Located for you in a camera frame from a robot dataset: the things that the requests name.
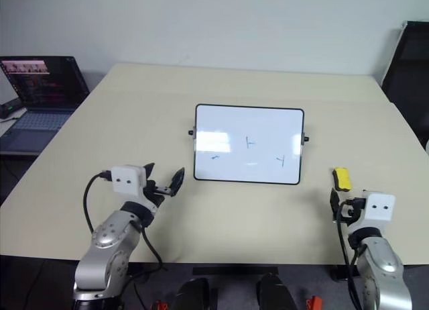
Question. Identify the black table bracket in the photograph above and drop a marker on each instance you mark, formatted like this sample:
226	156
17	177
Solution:
340	273

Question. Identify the white object at edge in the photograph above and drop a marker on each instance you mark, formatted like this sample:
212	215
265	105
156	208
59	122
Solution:
427	145

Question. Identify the yellow and black eraser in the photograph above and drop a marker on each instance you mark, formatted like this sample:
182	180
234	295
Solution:
342	178

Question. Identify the black-framed small whiteboard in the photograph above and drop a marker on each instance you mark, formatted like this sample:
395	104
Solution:
248	129

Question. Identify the black device with green light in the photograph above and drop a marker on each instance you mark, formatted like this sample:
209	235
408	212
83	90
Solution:
10	108

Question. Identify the black office chair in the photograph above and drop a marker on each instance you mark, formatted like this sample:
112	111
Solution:
409	75

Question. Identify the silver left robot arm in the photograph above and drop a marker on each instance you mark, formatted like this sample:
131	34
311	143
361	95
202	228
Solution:
107	238

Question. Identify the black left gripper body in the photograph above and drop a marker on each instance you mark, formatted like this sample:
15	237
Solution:
155	191

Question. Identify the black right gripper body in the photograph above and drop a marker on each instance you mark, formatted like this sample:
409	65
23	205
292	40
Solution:
355	207

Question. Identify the black bar under table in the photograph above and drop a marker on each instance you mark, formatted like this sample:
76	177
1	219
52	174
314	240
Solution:
234	271

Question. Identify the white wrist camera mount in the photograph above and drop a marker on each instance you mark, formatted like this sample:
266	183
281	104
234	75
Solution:
380	206
127	180

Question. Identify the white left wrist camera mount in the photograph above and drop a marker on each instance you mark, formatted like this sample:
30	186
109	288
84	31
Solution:
127	180

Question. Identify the dark rounded shape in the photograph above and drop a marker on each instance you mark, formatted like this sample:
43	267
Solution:
275	293
192	295

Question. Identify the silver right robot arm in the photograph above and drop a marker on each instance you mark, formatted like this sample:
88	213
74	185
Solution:
382	266

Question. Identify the open laptop computer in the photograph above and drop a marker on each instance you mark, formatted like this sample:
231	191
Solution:
40	88

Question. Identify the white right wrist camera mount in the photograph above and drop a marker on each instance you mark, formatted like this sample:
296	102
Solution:
380	206

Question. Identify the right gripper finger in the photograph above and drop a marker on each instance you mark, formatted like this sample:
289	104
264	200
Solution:
334	204

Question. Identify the orange plastic part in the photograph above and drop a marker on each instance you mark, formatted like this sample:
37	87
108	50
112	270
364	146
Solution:
314	303
160	305

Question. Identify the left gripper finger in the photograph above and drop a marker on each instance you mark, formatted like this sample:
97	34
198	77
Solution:
149	170
177	182

